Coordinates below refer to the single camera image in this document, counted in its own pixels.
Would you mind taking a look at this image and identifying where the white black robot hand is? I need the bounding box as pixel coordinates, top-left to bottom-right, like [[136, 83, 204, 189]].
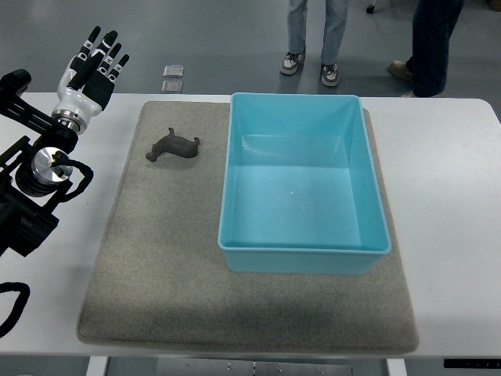
[[52, 27, 129, 135]]

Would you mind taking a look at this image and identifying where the brown toy hippo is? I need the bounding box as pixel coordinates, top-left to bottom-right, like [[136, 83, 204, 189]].
[[146, 128, 200, 162]]

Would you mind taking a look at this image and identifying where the blue plastic box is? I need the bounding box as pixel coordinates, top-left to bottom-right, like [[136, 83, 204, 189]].
[[218, 93, 392, 274]]

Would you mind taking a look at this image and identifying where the lower floor outlet plate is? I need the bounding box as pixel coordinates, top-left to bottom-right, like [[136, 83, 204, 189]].
[[161, 80, 183, 93]]

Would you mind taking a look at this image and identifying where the floor outlet plate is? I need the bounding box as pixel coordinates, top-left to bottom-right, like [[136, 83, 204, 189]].
[[163, 64, 184, 78], [161, 80, 183, 93]]

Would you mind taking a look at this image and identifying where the upper floor outlet plate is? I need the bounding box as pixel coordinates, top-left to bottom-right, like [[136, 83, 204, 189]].
[[163, 64, 184, 78]]

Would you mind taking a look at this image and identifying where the grey felt mat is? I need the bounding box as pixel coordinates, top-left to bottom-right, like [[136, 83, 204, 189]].
[[77, 101, 419, 355]]

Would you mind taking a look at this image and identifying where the person in light jeans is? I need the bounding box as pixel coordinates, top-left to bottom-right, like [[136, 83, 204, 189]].
[[279, 0, 349, 88]]

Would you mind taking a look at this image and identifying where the person in dark trousers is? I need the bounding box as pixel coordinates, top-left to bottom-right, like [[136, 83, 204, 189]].
[[388, 0, 464, 98]]

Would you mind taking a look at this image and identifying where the black braided cable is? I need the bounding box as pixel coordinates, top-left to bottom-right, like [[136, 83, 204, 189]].
[[0, 280, 31, 338]]

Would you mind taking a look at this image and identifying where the metal table frame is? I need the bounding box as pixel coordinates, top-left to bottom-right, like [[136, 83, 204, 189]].
[[85, 356, 408, 375]]

